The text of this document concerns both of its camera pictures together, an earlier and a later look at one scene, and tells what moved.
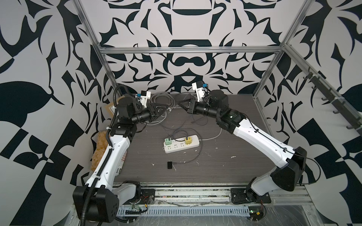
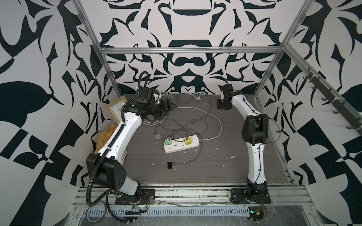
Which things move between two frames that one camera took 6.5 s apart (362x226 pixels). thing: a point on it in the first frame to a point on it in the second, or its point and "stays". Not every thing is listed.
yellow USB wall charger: (189, 140) stays
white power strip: (176, 145) stays
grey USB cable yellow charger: (199, 152) stays
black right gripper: (191, 108) to (218, 105)
